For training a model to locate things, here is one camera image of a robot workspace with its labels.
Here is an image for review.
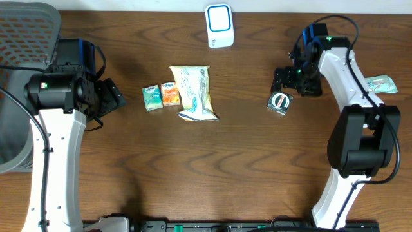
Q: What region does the teal tissue box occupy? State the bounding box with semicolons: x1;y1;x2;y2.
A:
142;85;163;111

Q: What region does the dark grey plastic basket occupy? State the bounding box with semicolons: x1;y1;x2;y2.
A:
1;1;61;173

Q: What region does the white barcode scanner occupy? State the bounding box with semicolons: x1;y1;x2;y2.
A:
205;3;234;48

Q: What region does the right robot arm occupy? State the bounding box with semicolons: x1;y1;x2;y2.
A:
268;23;400;230

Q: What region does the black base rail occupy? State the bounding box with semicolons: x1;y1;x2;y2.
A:
82;212;380;232

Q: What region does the orange small packet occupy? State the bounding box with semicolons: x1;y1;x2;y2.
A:
160;82;180;106

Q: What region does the cream snack bag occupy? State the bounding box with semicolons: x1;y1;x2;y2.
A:
169;66;219;121

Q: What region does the mint green wipes pack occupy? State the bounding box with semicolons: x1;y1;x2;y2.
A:
366;75;398;94

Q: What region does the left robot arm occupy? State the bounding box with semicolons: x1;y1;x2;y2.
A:
23;39;133;231

